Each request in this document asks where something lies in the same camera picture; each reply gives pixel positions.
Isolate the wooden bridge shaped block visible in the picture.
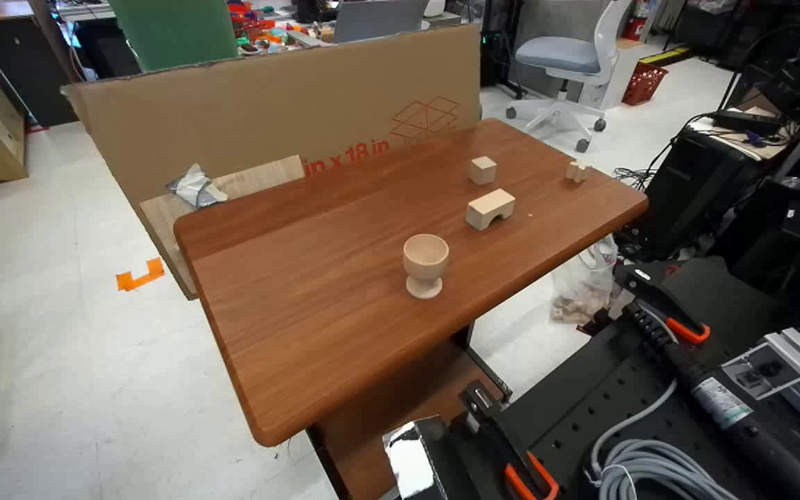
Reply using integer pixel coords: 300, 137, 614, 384
466, 190, 516, 230

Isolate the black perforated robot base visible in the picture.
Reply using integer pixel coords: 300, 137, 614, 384
436, 257, 800, 500

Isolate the wooden egg cup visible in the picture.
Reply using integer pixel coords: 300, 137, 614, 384
404, 234, 451, 301

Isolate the wooden cube block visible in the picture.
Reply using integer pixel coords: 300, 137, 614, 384
469, 157, 497, 187

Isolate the small wooden peg block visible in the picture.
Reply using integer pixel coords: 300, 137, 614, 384
565, 162, 587, 187

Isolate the large cardboard sheet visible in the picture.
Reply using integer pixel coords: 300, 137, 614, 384
64, 26, 480, 293

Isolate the crumpled grey cloth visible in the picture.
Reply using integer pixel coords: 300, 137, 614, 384
168, 165, 229, 209

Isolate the white grey office chair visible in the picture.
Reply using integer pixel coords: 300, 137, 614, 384
507, 0, 634, 152

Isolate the black orange clamp front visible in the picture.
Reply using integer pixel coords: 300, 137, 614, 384
462, 384, 561, 500

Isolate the black orange clamp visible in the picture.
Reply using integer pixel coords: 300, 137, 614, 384
614, 265, 711, 347
462, 384, 561, 500

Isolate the black orange clamp right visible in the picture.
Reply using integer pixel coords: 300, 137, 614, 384
614, 265, 711, 347

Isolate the red basket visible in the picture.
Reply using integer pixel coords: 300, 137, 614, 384
623, 66, 668, 105

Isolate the green board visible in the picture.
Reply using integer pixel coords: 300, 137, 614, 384
108, 0, 240, 73

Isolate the black equipment cart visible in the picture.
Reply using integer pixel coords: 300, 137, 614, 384
616, 112, 787, 258

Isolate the wooden table pedestal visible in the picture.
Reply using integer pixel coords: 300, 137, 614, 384
308, 340, 515, 500

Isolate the coiled grey cable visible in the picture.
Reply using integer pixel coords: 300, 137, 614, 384
587, 377, 746, 500

